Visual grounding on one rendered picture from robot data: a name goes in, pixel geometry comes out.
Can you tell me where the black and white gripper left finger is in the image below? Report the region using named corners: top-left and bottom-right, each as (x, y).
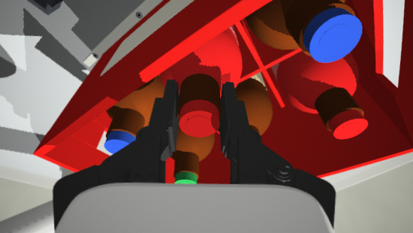
top-left (53, 80), bottom-right (179, 231)

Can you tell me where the brown bottle with cream cap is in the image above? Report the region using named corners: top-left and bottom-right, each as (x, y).
top-left (235, 72), bottom-right (273, 135)

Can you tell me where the brown bottle with green cap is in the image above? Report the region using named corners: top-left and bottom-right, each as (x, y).
top-left (171, 126), bottom-right (215, 183)

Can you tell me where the brown bottle with blue cap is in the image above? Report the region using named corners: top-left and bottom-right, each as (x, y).
top-left (104, 75), bottom-right (164, 154)
top-left (245, 0), bottom-right (363, 62)

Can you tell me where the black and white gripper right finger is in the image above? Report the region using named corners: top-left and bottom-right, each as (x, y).
top-left (219, 82), bottom-right (336, 227)

